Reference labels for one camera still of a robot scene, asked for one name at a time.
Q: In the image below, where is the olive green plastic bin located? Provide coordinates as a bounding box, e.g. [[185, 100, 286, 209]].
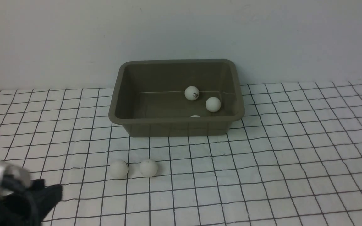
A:
[[108, 59, 245, 137]]

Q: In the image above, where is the white checkered tablecloth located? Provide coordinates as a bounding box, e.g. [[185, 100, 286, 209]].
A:
[[0, 81, 362, 226]]

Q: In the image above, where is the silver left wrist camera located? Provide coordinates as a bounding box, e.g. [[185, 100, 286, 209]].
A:
[[0, 160, 32, 196]]

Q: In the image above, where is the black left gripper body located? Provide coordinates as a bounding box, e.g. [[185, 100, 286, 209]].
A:
[[0, 176, 63, 226]]

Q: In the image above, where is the white ping-pong ball with logo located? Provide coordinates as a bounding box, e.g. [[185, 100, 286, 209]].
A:
[[184, 86, 200, 101]]

